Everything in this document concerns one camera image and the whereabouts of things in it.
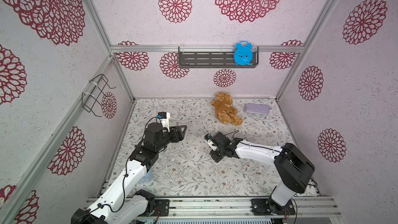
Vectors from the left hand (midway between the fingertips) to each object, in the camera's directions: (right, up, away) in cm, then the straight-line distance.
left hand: (181, 128), depth 77 cm
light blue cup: (-18, -26, +4) cm, 32 cm away
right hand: (+16, -15, +13) cm, 26 cm away
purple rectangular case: (+51, +11, +33) cm, 62 cm away
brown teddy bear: (+26, +15, +30) cm, 42 cm away
